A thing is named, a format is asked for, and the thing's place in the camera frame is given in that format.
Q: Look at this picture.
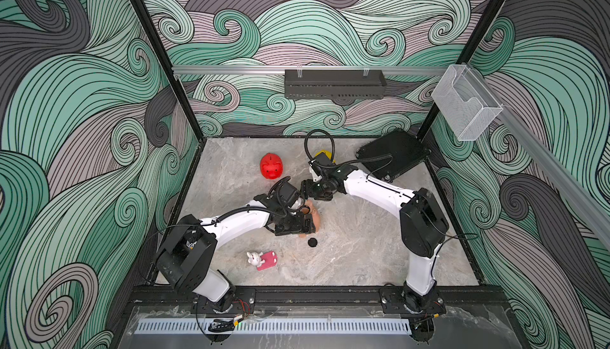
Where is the peach piggy bank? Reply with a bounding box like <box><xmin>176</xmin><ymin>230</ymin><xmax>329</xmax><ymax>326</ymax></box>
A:
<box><xmin>299</xmin><ymin>200</ymin><xmax>321</xmax><ymax>238</ymax></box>

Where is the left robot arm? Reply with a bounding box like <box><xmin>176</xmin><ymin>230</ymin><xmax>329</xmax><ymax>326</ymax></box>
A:
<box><xmin>154</xmin><ymin>177</ymin><xmax>316</xmax><ymax>312</ymax></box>

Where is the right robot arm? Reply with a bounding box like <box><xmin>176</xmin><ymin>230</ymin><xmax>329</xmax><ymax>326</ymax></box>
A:
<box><xmin>302</xmin><ymin>153</ymin><xmax>449</xmax><ymax>312</ymax></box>

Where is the yellow piggy bank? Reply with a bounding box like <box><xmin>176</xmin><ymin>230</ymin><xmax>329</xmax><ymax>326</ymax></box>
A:
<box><xmin>317</xmin><ymin>150</ymin><xmax>334</xmax><ymax>161</ymax></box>

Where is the red piggy bank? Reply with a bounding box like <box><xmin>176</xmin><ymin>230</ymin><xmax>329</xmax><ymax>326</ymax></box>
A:
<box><xmin>260</xmin><ymin>153</ymin><xmax>284</xmax><ymax>180</ymax></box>

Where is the white bunny on pink base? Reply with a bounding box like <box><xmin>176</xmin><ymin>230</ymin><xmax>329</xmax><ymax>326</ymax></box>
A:
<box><xmin>246</xmin><ymin>250</ymin><xmax>277</xmax><ymax>271</ymax></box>

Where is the black square plate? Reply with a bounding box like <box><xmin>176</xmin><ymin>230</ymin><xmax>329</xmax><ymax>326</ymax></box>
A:
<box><xmin>356</xmin><ymin>130</ymin><xmax>430</xmax><ymax>182</ymax></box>

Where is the white vented strip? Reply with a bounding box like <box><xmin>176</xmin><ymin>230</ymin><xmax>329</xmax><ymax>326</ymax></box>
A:
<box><xmin>134</xmin><ymin>317</ymin><xmax>411</xmax><ymax>336</ymax></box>

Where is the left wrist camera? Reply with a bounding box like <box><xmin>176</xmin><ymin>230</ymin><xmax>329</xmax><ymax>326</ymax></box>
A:
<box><xmin>289</xmin><ymin>197</ymin><xmax>306</xmax><ymax>211</ymax></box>

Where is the black perforated wall tray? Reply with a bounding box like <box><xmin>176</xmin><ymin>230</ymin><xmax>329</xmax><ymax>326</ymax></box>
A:
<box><xmin>284</xmin><ymin>70</ymin><xmax>388</xmax><ymax>104</ymax></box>

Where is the aluminium back rail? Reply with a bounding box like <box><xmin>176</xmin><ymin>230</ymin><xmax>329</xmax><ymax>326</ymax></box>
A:
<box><xmin>173</xmin><ymin>65</ymin><xmax>447</xmax><ymax>77</ymax></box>

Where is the aluminium rail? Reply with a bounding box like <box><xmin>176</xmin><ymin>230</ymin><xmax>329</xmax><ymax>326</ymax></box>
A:
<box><xmin>468</xmin><ymin>67</ymin><xmax>609</xmax><ymax>247</ymax></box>
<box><xmin>173</xmin><ymin>65</ymin><xmax>447</xmax><ymax>77</ymax></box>

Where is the clear plastic wall bin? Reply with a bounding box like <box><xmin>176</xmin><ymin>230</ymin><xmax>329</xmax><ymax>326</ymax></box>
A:
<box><xmin>432</xmin><ymin>64</ymin><xmax>503</xmax><ymax>142</ymax></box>

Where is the aluminium right rail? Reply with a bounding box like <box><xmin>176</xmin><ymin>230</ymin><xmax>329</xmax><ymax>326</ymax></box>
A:
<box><xmin>468</xmin><ymin>67</ymin><xmax>609</xmax><ymax>247</ymax></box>

